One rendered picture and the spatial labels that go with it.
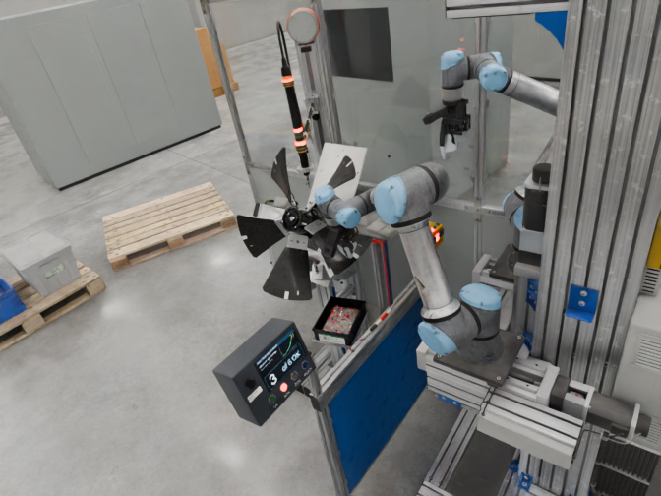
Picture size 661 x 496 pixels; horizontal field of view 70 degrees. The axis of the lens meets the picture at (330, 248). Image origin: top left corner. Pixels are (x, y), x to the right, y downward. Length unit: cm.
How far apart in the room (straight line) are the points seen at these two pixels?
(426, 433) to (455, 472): 41
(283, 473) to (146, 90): 585
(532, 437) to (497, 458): 84
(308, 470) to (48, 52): 583
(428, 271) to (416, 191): 22
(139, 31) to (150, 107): 98
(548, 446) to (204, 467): 184
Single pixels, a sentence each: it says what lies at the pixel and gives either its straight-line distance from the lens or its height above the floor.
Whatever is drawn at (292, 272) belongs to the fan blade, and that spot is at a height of 101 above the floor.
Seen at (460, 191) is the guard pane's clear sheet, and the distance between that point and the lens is 247.
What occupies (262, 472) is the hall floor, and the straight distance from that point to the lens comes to 269.
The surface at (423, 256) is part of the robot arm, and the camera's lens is 130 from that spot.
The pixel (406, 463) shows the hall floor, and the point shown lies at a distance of 259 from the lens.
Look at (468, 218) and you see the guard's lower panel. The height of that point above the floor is 91.
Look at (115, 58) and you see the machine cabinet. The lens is 724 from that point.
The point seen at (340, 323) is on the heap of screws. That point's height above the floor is 85.
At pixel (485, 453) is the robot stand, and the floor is 21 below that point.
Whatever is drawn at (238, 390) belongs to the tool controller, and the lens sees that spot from 138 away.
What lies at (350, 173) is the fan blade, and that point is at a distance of 197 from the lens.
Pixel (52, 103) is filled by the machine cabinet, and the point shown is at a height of 106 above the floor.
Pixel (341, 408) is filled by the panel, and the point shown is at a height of 66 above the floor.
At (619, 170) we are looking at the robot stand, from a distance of 132.
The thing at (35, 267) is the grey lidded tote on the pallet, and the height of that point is 44.
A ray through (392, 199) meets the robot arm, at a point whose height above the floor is 162.
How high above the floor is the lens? 220
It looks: 33 degrees down
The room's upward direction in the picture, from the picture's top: 11 degrees counter-clockwise
